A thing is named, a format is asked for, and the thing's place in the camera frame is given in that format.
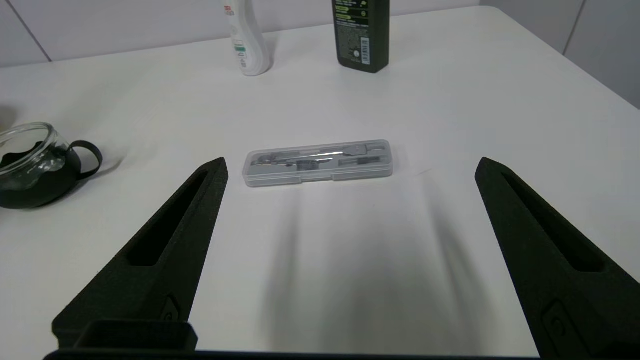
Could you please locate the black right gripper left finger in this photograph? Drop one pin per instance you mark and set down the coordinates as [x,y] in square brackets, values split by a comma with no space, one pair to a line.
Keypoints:
[165,260]

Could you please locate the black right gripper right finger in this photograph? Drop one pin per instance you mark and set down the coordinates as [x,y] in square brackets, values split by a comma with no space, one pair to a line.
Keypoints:
[555,270]

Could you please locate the glass cup with black sleeve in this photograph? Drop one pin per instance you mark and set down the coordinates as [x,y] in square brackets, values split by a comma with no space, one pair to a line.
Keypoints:
[35,175]

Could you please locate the clear plastic case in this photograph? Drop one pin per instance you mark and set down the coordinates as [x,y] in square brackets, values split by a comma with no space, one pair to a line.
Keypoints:
[320,175]

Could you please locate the metal drawing compass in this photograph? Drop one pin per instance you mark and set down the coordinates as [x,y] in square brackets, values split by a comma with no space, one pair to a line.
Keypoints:
[310,155]

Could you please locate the white plastic bottle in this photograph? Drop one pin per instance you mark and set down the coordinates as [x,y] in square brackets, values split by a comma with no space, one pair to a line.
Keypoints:
[250,50]

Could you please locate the dark green pump bottle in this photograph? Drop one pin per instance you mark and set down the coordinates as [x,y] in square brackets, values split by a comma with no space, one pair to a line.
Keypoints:
[360,35]

